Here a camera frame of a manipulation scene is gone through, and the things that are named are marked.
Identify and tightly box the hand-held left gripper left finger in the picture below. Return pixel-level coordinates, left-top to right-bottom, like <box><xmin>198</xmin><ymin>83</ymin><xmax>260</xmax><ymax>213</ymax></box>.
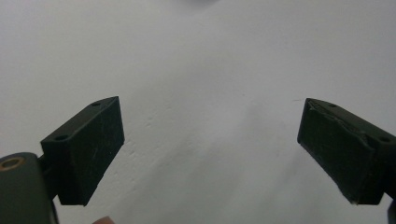
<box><xmin>39</xmin><ymin>95</ymin><xmax>126</xmax><ymax>206</ymax></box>

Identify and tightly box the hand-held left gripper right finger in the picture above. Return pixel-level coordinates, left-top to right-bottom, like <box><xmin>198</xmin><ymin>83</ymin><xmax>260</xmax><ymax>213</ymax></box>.
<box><xmin>296</xmin><ymin>97</ymin><xmax>396</xmax><ymax>206</ymax></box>

